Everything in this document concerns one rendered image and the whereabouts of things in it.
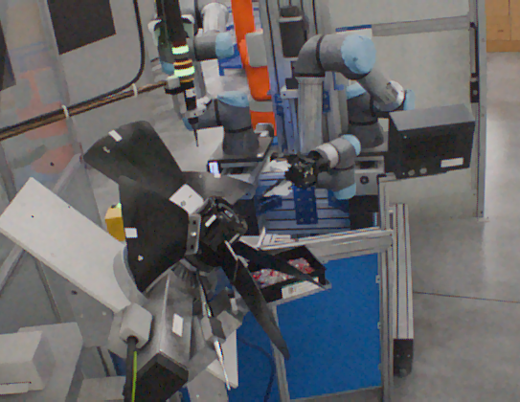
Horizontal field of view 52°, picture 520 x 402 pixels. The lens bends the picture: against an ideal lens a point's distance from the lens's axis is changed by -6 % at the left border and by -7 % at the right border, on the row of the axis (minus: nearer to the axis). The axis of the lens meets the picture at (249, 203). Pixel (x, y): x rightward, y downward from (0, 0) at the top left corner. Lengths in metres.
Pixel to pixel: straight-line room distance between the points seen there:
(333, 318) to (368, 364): 0.28
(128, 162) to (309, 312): 0.98
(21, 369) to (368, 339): 1.28
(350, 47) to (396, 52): 1.60
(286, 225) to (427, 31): 1.52
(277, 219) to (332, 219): 0.23
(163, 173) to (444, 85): 2.32
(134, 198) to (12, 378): 0.67
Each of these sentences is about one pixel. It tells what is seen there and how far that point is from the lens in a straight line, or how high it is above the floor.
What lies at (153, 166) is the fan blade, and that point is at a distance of 1.39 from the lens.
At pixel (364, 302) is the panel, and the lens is 2.10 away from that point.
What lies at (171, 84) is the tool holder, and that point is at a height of 1.54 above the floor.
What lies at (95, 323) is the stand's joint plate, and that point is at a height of 1.02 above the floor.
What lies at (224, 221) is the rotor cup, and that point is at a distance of 1.29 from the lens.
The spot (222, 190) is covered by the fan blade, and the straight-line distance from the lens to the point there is 1.56.
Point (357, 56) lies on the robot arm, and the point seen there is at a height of 1.46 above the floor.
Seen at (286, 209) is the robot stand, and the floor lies 0.79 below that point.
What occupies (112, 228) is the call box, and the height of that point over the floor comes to 1.03.
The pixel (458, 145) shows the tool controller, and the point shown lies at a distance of 1.85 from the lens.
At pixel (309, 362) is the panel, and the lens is 2.23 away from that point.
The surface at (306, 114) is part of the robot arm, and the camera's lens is 1.79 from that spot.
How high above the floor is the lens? 1.81
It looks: 25 degrees down
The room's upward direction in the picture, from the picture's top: 9 degrees counter-clockwise
